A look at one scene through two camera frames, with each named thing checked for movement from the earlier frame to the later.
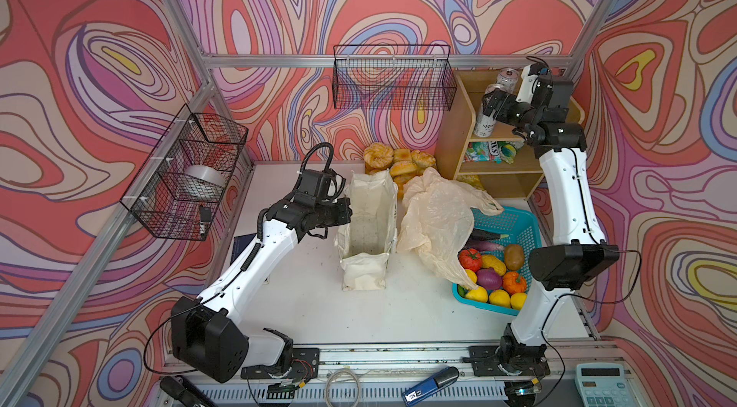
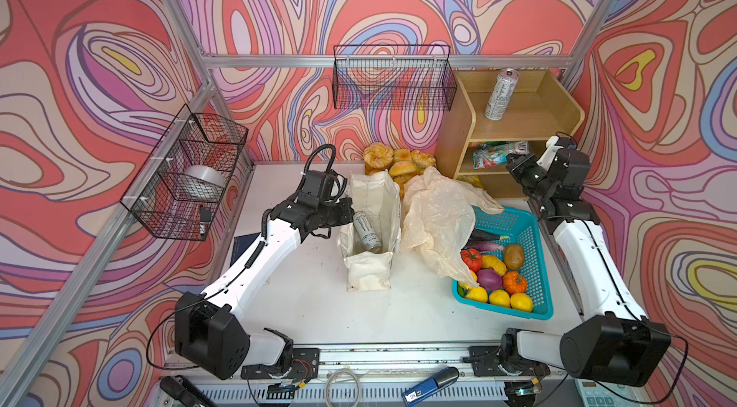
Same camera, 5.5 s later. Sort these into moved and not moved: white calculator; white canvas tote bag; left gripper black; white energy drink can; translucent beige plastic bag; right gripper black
Moved: right gripper black; white energy drink can
Not moved: white canvas tote bag; white calculator; translucent beige plastic bag; left gripper black
